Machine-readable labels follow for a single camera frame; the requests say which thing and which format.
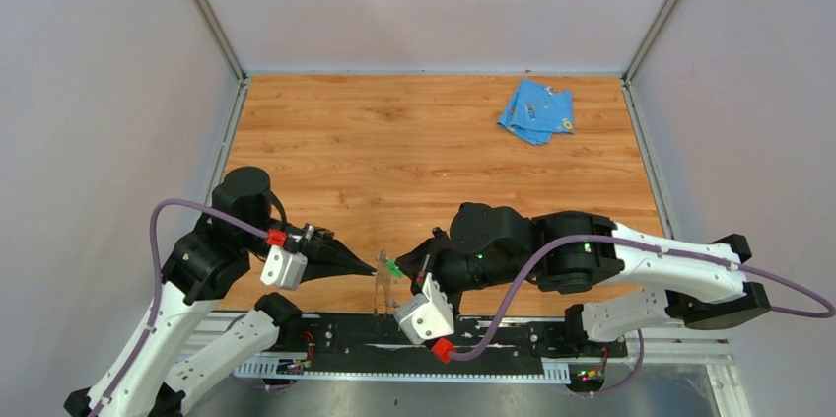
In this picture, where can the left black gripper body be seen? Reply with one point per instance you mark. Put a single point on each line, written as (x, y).
(313, 237)

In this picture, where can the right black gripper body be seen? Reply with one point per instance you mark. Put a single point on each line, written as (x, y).
(440, 243)

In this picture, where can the key with green tag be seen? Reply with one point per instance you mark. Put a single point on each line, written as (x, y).
(393, 269)

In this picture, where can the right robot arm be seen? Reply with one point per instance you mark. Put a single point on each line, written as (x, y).
(700, 286)

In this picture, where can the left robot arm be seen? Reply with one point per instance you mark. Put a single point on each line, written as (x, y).
(244, 219)

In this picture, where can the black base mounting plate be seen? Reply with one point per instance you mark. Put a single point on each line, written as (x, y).
(373, 344)

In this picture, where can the folded blue cloth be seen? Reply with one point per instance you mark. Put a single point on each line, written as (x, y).
(535, 112)

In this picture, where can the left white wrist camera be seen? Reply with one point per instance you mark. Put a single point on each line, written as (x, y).
(283, 269)

